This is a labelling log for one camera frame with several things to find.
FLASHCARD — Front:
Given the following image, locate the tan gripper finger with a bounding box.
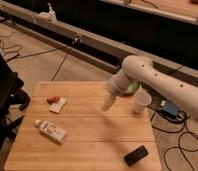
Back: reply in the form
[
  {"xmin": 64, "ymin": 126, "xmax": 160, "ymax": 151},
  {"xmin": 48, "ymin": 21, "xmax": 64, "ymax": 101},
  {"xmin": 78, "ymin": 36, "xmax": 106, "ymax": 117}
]
[{"xmin": 102, "ymin": 94, "xmax": 116, "ymax": 111}]

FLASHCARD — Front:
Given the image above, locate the black office chair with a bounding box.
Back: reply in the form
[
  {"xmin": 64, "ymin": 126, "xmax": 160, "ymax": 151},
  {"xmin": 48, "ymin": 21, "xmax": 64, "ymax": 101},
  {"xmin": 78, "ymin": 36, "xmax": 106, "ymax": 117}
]
[{"xmin": 0, "ymin": 53, "xmax": 30, "ymax": 151}]

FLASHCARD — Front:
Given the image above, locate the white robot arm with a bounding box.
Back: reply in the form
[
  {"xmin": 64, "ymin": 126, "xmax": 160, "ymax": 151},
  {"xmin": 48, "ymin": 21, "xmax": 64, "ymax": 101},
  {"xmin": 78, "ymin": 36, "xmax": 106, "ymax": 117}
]
[{"xmin": 102, "ymin": 55, "xmax": 198, "ymax": 121}]

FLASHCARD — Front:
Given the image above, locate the white object on rail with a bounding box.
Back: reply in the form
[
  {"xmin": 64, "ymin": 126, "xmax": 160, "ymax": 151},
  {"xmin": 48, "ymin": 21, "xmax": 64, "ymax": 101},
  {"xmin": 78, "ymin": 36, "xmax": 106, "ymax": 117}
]
[{"xmin": 37, "ymin": 4, "xmax": 57, "ymax": 22}]

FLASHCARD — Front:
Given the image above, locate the blue power box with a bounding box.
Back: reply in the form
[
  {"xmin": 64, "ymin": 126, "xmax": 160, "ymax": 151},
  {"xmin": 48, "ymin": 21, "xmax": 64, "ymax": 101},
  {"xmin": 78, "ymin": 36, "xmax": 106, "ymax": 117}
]
[{"xmin": 161, "ymin": 100, "xmax": 179, "ymax": 119}]

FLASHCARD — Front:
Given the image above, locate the green ceramic bowl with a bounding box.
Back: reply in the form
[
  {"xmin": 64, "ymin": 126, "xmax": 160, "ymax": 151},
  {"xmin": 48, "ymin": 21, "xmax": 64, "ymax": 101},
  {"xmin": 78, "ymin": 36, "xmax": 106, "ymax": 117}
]
[{"xmin": 124, "ymin": 82, "xmax": 141, "ymax": 95}]

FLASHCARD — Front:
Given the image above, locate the small orange-red object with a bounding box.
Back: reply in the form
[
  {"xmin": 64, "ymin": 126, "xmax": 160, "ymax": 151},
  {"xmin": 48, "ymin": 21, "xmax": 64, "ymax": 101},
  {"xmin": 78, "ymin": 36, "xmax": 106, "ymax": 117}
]
[{"xmin": 47, "ymin": 96, "xmax": 60, "ymax": 104}]

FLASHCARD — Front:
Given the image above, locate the white lotion bottle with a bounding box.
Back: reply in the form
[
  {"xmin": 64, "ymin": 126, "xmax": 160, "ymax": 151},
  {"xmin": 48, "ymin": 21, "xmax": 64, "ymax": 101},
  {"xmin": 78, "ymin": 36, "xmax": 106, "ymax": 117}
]
[{"xmin": 35, "ymin": 119, "xmax": 66, "ymax": 144}]

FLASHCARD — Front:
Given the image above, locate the black smartphone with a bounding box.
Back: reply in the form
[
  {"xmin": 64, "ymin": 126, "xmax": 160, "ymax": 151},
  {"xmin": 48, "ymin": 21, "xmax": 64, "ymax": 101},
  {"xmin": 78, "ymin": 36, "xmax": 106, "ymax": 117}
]
[{"xmin": 124, "ymin": 145, "xmax": 148, "ymax": 166}]

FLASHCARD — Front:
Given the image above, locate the black floor cable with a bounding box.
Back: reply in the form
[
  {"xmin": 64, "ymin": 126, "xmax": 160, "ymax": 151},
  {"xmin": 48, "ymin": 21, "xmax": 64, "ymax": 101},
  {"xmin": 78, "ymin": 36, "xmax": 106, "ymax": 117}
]
[{"xmin": 150, "ymin": 107, "xmax": 198, "ymax": 171}]

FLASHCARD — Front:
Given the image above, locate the metal floor rail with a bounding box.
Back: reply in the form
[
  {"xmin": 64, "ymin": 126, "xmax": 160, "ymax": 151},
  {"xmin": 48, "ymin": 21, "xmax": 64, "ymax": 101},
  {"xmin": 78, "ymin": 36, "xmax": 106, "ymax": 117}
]
[{"xmin": 0, "ymin": 0, "xmax": 198, "ymax": 116}]

